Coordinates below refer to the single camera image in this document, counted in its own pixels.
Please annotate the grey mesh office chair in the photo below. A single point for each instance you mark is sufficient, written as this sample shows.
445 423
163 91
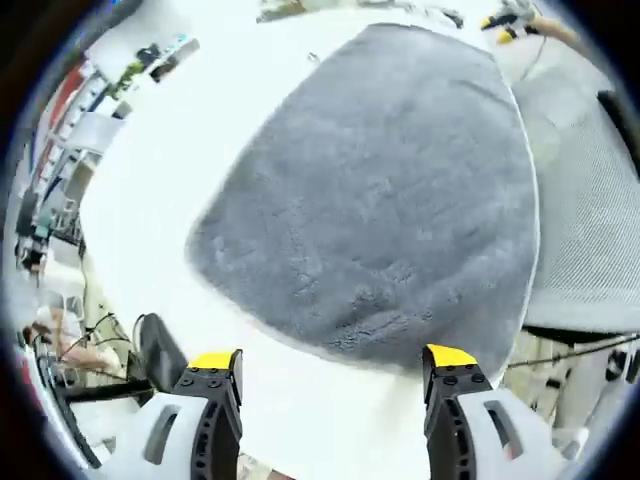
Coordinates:
590 200

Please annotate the shelf with white boxes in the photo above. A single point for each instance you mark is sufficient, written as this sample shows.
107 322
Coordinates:
65 130

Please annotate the grey towel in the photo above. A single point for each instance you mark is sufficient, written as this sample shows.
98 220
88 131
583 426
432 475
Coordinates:
380 200

